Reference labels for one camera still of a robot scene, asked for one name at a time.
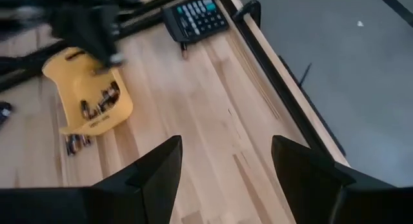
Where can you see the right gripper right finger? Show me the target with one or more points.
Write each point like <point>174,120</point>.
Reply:
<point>338,204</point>

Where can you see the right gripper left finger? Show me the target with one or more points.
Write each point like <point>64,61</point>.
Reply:
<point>96,206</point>

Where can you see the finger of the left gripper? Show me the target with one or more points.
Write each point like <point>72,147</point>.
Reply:
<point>109,62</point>

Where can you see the black copper battery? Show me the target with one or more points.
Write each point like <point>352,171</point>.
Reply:
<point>115,91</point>
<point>69,146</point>
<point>184,51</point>
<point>77,143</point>
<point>104,101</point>
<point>85,110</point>

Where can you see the yellow plastic bin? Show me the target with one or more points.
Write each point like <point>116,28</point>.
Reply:
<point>74,85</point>

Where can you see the black calculator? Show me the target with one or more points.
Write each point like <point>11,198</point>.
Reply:
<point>200,20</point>

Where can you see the black zip tie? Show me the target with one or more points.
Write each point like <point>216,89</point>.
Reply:
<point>305,75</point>

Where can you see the white paper scrap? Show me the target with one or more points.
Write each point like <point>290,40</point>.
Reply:
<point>360,23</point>

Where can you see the black arched bracket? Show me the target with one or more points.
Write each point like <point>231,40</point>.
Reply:
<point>253,4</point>

